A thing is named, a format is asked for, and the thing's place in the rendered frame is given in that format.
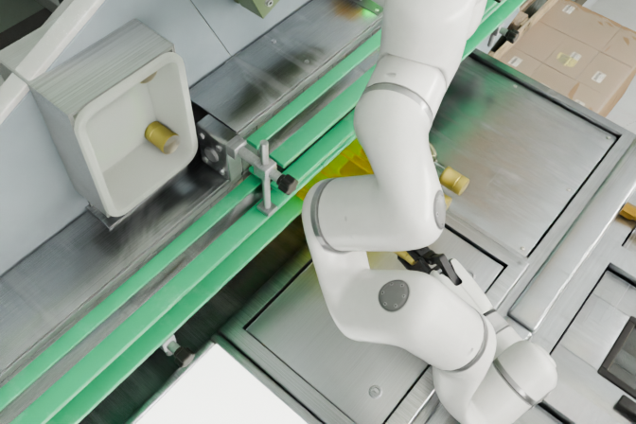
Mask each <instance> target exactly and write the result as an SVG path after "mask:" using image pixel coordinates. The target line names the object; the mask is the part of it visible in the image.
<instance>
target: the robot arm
mask: <svg viewBox="0 0 636 424"><path fill-rule="evenodd" d="M372 1H373V2H375V3H376V4H378V5H379V6H381V7H382V8H383V16H382V27H381V37H380V54H379V58H378V61H377V65H376V68H375V70H374V72H373V74H372V76H371V78H370V80H369V81H368V83H367V85H366V87H365V89H364V90H363V92H362V95H361V97H360V99H359V101H358V103H357V105H356V107H355V112H354V119H353V125H354V130H355V134H356V136H357V138H358V141H359V142H360V144H361V146H362V148H363V150H364V152H365V154H366V156H367V158H368V161H369V163H370V165H371V167H372V169H373V171H374V174H367V175H360V176H349V177H335V178H328V179H324V180H322V181H319V182H318V183H316V184H315V185H314V186H312V187H311V189H310V190H309V192H308V193H307V195H306V197H305V199H304V202H303V206H302V222H303V226H304V231H305V235H306V239H307V243H308V246H309V251H310V254H311V258H312V261H313V264H314V268H315V271H316V273H317V277H318V280H319V284H320V287H321V290H322V293H323V296H324V298H325V301H326V303H327V308H328V310H329V312H330V315H331V317H332V318H333V320H334V322H335V324H336V326H337V327H338V329H339V330H340V331H341V332H342V333H343V334H344V336H346V337H347V338H349V339H351V340H354V341H359V342H368V343H374V344H384V345H394V346H398V347H401V348H404V349H406V350H407V351H409V352H410V353H412V354H414V355H415V356H417V357H418V358H420V359H421V360H423V361H425V362H427V363H428V364H430V365H432V366H433V385H434V389H435V392H436V393H437V396H438V398H439V399H440V401H441V403H442V404H443V406H444V407H445V408H446V410H447V411H448V412H449V413H450V414H451V415H452V416H453V417H454V418H455V419H456V420H457V421H459V422H460V423H461V424H512V423H513V422H515V421H516V420H517V419H518V418H519V417H520V416H521V415H523V414H524V413H525V412H526V411H529V410H530V409H531V410H532V409H533V408H534V407H535V406H536V405H537V404H539V403H541V401H542V400H543V399H545V398H546V397H547V396H549V395H550V394H551V392H552V391H553V390H554V389H555V388H556V386H557V370H556V367H557V365H556V363H555V361H554V360H553V359H552V357H551V356H550V355H549V353H548V352H547V351H546V350H544V349H543V348H542V347H541V346H540V345H539V344H537V343H532V342H529V341H525V340H523V339H522V338H521V337H520V335H519V334H518V333H517V332H516V331H515V330H514V329H513V328H512V327H511V326H510V325H509V324H508V323H507V322H506V321H505V319H504V318H503V317H502V316H501V315H500V313H499V312H498V311H497V310H495V309H494V308H493V306H492V305H491V303H490V302H489V300H488V298H487V297H486V295H485V294H484V292H483V291H482V290H481V288H480V287H479V286H478V284H477V283H476V282H475V281H474V279H473V278H472V277H471V276H470V275H469V273H468V272H467V271H466V270H465V268H464V267H463V266H462V265H461V264H460V263H459V262H458V261H457V260H456V259H455V258H451V259H450V260H448V259H447V257H446V256H445V254H436V253H435V252H434V251H433V250H431V249H430V248H429V247H428V245H430V244H432V243H434V242H435V241H436V240H437V239H438V238H439V236H440V235H441V233H442V231H443V229H444V225H445V221H446V219H447V218H446V207H447V205H446V203H445V197H444V194H443V191H442V188H441V185H440V182H439V179H438V176H437V173H436V170H435V166H434V163H433V158H432V154H431V150H430V145H429V135H428V133H429V131H430V129H431V126H432V124H433V120H434V117H435V115H436V113H437V110H438V108H439V105H440V103H441V101H442V98H443V96H444V95H445V93H446V91H447V89H448V87H449V85H450V83H451V80H452V78H453V76H454V74H455V73H456V71H457V69H458V66H459V64H460V61H461V59H462V56H463V53H464V49H465V45H466V41H467V39H468V38H470V36H471V35H472V34H473V33H474V32H475V30H476V29H477V27H478V25H479V24H480V22H481V20H482V18H483V15H484V12H485V8H486V2H487V0H372ZM365 251H368V252H398V251H406V252H407V253H408V254H409V255H410V256H411V258H412V259H413V260H414V261H415V262H416V264H415V265H411V264H410V263H408V262H407V261H406V260H404V259H403V258H401V257H400V256H397V259H398V260H399V261H400V262H401V263H402V265H403V266H404V267H405V268H406V269H407V270H370V268H369V264H368V259H367V255H366V252H365ZM429 264H430V265H433V264H436V266H434V267H433V268H431V267H430V266H429ZM439 269H441V270H442V272H441V273H438V272H437V271H438V270H439Z"/></svg>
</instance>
